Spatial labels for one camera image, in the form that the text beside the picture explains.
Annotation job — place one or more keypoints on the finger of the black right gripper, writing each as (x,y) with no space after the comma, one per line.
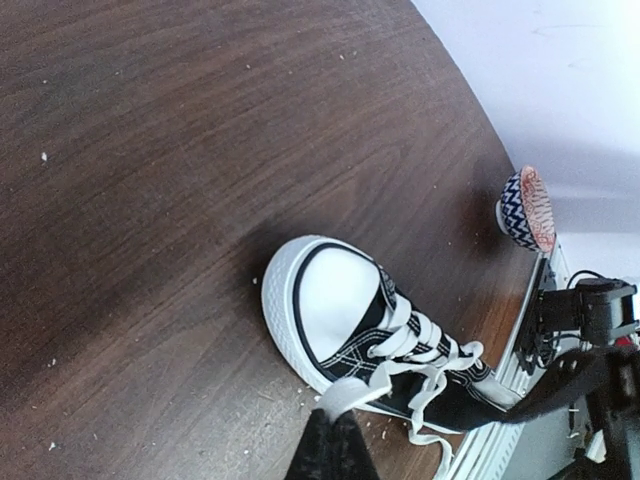
(574,374)

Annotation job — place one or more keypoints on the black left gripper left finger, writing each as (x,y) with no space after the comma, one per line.
(315,455)

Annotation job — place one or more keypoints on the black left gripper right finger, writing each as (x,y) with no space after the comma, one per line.
(353,458)

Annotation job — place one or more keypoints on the black white canvas sneaker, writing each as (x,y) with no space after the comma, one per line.
(339,321)

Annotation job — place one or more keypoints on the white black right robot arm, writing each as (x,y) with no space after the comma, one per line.
(604,312)

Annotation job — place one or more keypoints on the red patterned bowl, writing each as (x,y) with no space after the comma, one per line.
(524,212)

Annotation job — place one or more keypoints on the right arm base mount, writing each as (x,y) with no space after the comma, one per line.
(548,318)

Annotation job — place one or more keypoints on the front aluminium rail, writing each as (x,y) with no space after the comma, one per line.
(485,453)

